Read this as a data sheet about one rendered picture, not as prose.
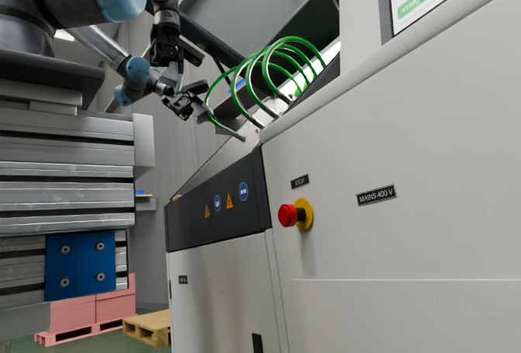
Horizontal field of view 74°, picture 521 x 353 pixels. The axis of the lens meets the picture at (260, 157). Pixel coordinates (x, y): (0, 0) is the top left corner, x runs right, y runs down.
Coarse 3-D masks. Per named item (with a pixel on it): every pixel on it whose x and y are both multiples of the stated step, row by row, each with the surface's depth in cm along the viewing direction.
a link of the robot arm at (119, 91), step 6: (114, 90) 122; (120, 90) 120; (126, 90) 119; (144, 90) 125; (120, 96) 120; (126, 96) 121; (132, 96) 121; (138, 96) 123; (144, 96) 127; (120, 102) 124; (126, 102) 122; (132, 102) 124
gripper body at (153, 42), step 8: (160, 24) 103; (168, 24) 102; (152, 32) 103; (160, 32) 102; (168, 32) 104; (176, 32) 106; (152, 40) 102; (160, 40) 99; (168, 40) 101; (152, 48) 103; (160, 48) 100; (168, 48) 101; (176, 48) 101; (160, 56) 99; (168, 56) 99; (176, 56) 101; (152, 64) 103; (160, 64) 103; (168, 64) 104
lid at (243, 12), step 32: (192, 0) 136; (224, 0) 132; (256, 0) 127; (288, 0) 123; (320, 0) 117; (192, 32) 148; (224, 32) 145; (256, 32) 140; (288, 32) 132; (320, 32) 128; (224, 64) 159; (288, 64) 146
